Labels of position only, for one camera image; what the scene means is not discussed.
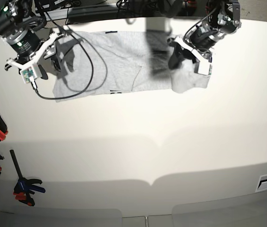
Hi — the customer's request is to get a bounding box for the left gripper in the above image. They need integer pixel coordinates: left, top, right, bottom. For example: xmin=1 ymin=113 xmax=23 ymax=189
xmin=167 ymin=26 xmax=216 ymax=70

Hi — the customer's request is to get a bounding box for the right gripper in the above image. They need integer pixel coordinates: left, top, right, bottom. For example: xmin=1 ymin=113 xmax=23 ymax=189
xmin=4 ymin=29 xmax=63 ymax=80

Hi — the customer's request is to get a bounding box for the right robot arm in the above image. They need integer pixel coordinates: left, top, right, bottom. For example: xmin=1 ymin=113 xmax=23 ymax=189
xmin=0 ymin=0 xmax=63 ymax=83

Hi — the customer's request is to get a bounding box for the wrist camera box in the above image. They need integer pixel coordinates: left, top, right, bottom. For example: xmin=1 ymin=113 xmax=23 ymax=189
xmin=20 ymin=63 xmax=42 ymax=84
xmin=194 ymin=61 xmax=212 ymax=76

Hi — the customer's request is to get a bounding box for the grey T-shirt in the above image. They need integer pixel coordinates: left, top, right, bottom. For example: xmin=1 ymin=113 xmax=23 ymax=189
xmin=53 ymin=31 xmax=210 ymax=101

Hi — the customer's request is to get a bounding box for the blue black bar clamp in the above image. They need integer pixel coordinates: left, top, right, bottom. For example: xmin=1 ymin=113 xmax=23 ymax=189
xmin=10 ymin=149 xmax=46 ymax=207

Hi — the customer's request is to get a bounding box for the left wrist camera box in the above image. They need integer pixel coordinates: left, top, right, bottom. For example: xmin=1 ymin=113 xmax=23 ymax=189
xmin=194 ymin=61 xmax=212 ymax=76

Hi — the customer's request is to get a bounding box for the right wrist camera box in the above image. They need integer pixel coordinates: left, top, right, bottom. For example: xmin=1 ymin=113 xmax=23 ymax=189
xmin=20 ymin=63 xmax=42 ymax=84

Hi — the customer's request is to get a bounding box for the black camera cable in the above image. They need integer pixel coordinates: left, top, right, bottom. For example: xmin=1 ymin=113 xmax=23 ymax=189
xmin=31 ymin=11 xmax=108 ymax=100

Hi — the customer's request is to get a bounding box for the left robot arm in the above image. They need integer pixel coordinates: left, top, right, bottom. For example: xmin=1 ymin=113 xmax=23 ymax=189
xmin=167 ymin=0 xmax=241 ymax=75

